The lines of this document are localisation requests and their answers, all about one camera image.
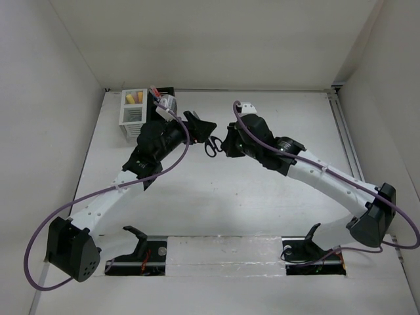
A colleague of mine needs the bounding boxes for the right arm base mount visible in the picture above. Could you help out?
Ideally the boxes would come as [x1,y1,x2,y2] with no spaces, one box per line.
[280,223,347,276]

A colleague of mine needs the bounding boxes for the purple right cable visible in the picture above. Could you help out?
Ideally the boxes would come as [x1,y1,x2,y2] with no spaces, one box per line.
[232,100,420,262]

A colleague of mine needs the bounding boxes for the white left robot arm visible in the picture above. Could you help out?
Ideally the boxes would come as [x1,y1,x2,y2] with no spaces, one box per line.
[46,111,217,282]

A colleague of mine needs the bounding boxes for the aluminium rail right side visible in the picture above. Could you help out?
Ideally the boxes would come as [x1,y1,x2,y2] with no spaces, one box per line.
[325,85,365,181]

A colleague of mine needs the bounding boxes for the black handled scissors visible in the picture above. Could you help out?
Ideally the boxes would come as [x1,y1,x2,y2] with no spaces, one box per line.
[204,135,223,158]

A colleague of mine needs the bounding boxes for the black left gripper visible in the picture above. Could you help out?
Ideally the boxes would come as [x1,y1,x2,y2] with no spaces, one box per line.
[155,112,215,162]

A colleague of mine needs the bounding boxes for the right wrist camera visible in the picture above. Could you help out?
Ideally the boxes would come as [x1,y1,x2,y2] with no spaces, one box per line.
[236,102,257,116]

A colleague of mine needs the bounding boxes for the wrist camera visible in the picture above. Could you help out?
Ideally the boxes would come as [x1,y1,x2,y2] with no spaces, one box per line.
[236,102,257,116]
[156,94,177,121]

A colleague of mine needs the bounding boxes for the white slatted pen holder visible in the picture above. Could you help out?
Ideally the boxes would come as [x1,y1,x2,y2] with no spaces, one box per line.
[119,89,148,141]

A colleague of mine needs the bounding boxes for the black slatted pen holder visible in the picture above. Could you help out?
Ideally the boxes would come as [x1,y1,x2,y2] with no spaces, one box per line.
[146,86,178,122]

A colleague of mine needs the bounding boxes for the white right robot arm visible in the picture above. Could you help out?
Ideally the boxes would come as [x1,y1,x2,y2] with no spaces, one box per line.
[221,114,396,259]

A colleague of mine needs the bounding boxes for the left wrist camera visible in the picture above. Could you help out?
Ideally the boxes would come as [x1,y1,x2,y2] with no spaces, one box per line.
[156,94,177,121]

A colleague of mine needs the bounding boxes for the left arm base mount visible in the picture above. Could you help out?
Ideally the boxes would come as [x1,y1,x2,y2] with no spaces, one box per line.
[104,226,168,277]

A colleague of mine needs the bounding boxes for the yellow highlighter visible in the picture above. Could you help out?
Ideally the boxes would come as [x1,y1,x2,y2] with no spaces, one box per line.
[125,94,136,104]

